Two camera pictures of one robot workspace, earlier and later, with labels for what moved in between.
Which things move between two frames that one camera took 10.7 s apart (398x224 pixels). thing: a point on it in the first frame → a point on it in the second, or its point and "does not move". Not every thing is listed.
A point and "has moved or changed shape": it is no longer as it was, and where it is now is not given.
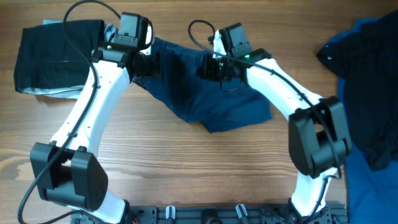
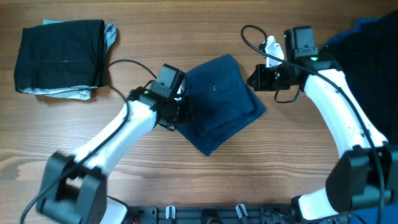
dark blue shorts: x=203 y=97 has moved or changed shape
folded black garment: x=46 y=58 does not move
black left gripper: x=155 y=58 → x=186 y=112
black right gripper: x=206 y=69 → x=262 y=83
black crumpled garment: x=367 y=58 does not move
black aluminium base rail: x=326 y=214 does not move
